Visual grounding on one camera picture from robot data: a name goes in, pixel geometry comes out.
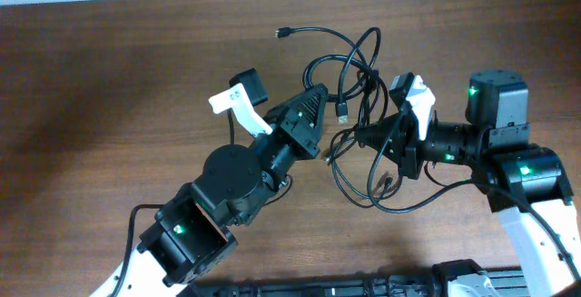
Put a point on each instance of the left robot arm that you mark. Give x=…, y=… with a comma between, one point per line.
x=190, y=233

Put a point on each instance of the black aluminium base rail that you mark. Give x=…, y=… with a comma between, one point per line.
x=454, y=278

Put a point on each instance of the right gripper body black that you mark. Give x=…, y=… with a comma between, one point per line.
x=412, y=150

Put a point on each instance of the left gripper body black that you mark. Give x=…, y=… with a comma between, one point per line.
x=280, y=122

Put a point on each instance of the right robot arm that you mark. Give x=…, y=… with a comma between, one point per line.
x=526, y=185

